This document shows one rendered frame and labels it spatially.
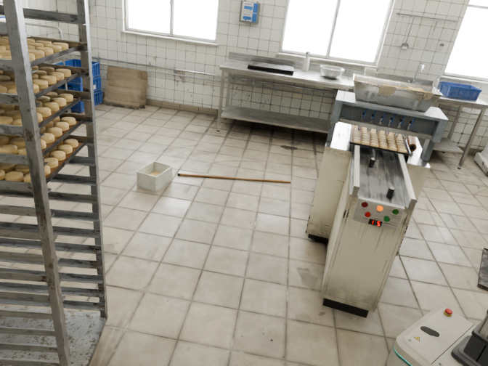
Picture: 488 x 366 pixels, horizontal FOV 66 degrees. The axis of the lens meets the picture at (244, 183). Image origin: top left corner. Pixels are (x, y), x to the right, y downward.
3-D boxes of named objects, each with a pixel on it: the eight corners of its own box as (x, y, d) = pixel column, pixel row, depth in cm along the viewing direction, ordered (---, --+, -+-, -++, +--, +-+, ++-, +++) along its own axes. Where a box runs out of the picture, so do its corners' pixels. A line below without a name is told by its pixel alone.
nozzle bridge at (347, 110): (328, 132, 296) (338, 90, 281) (423, 152, 282) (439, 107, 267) (324, 146, 267) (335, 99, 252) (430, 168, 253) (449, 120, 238)
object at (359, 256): (325, 247, 302) (353, 144, 262) (369, 258, 295) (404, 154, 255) (316, 307, 241) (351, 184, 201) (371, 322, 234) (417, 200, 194)
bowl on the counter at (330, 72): (318, 78, 489) (320, 67, 483) (317, 73, 518) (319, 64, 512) (343, 81, 487) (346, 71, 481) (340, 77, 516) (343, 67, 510)
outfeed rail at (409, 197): (385, 115, 369) (386, 108, 366) (388, 115, 369) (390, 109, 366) (407, 210, 194) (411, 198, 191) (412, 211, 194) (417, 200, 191)
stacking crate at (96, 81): (76, 86, 566) (75, 72, 557) (102, 89, 564) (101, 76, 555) (53, 94, 513) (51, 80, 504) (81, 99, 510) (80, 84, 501)
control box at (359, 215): (351, 217, 209) (358, 195, 203) (396, 227, 204) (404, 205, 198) (351, 220, 206) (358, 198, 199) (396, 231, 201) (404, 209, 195)
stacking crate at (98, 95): (78, 99, 576) (77, 86, 567) (102, 103, 572) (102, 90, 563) (54, 108, 523) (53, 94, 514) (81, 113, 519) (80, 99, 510)
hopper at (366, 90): (348, 92, 277) (354, 73, 271) (428, 106, 266) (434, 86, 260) (348, 100, 252) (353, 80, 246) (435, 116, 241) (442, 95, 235)
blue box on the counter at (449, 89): (446, 96, 476) (451, 86, 470) (438, 91, 503) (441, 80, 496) (478, 101, 475) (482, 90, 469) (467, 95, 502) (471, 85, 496)
